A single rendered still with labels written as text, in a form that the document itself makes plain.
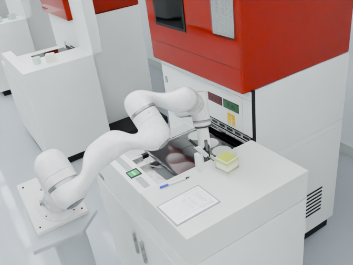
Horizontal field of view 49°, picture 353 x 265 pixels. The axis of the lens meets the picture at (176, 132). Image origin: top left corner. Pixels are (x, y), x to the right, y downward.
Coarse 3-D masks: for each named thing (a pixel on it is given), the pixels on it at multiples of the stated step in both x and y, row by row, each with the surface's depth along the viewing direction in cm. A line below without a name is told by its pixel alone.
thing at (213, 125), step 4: (212, 124) 215; (216, 124) 214; (216, 128) 213; (220, 128) 210; (212, 132) 221; (224, 132) 208; (228, 132) 205; (216, 136) 217; (228, 136) 206; (232, 136) 203; (236, 136) 200; (224, 140) 212; (236, 140) 201; (240, 140) 198; (244, 140) 196; (232, 144) 208
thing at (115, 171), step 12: (120, 156) 193; (108, 168) 195; (120, 168) 184; (132, 168) 182; (120, 180) 184; (132, 180) 174; (144, 180) 174; (132, 192) 174; (132, 204) 181; (144, 216) 171
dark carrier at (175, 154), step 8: (184, 136) 215; (168, 144) 210; (176, 144) 209; (184, 144) 208; (224, 144) 203; (152, 152) 204; (160, 152) 203; (168, 152) 202; (176, 152) 201; (184, 152) 201; (192, 152) 200; (160, 160) 197; (168, 160) 196; (176, 160) 195; (184, 160) 194; (192, 160) 193; (176, 168) 189; (184, 168) 188
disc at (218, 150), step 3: (216, 147) 201; (219, 147) 201; (222, 147) 201; (225, 147) 200; (228, 147) 200; (213, 150) 199; (216, 150) 199; (219, 150) 198; (222, 150) 198; (228, 150) 198; (213, 153) 197; (216, 153) 197; (219, 153) 196
